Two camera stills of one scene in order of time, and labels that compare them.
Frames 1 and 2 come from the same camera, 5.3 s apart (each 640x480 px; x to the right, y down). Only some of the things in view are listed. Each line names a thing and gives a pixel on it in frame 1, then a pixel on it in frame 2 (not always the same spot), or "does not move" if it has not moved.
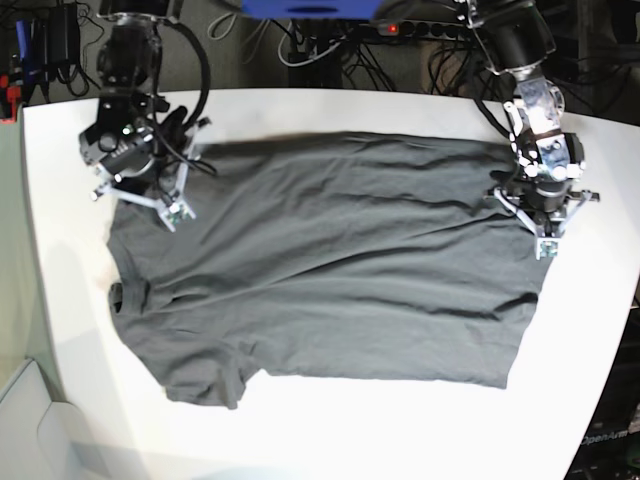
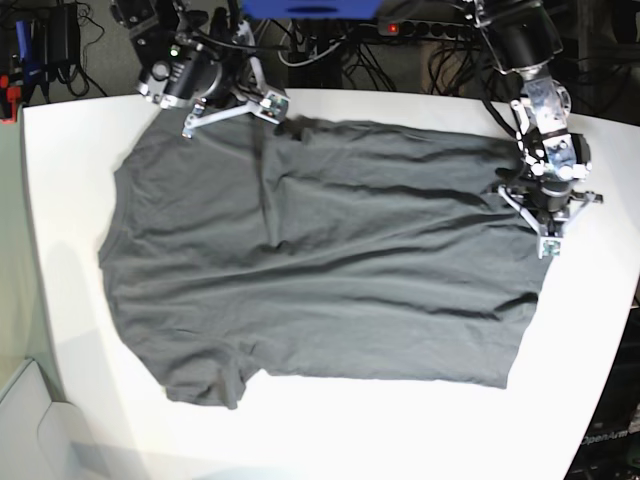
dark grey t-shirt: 360,256 does not move
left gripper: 142,164 -> 243,85
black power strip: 422,28 does not move
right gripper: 544,200 does not move
